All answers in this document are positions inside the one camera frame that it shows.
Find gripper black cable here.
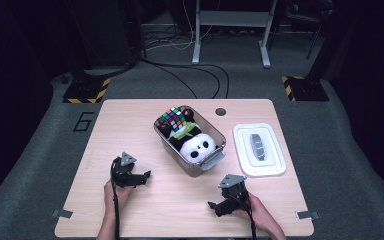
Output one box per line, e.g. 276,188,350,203
110,158,121,240
228,191,258,240

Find white floor cables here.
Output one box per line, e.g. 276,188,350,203
144,0,214,52

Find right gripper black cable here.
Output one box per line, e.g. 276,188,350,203
228,191,258,240

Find dark metal stand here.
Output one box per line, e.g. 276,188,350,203
286,0,334,61

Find multicoloured puzzle cube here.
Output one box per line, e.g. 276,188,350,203
161,106,187,133

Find black floor cable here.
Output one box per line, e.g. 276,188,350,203
153,64,198,100
139,58,230,100
193,67,222,99

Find person's right hand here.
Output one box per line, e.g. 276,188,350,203
236,194,278,234

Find white box lid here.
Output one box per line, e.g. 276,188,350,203
232,122,288,178

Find grey tape strip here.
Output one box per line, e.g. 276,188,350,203
295,210,321,220
50,209,74,220

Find panda plush toy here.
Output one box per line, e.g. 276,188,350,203
156,108,218,164

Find black yellow striped base plate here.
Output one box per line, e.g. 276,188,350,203
281,75,330,102
62,77,112,104

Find white metal stand frame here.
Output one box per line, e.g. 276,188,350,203
191,0,278,69

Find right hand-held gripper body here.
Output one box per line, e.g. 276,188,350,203
217,174,251,210

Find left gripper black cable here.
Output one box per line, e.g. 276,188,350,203
110,158,121,240

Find clear grey storage box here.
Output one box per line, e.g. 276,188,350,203
152,105,228,178

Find person's left hand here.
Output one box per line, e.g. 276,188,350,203
103,179,134,214

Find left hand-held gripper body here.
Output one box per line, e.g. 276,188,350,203
110,151,138,188

